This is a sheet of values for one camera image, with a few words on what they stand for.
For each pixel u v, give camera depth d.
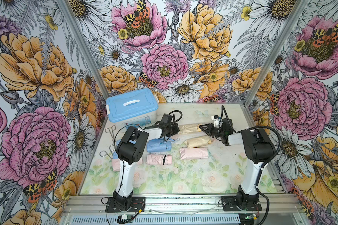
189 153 0.90
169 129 0.89
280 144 0.50
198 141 0.94
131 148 0.57
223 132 0.84
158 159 0.87
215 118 0.96
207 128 0.93
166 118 0.83
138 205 0.74
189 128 0.99
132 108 0.97
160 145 0.92
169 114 0.94
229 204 0.74
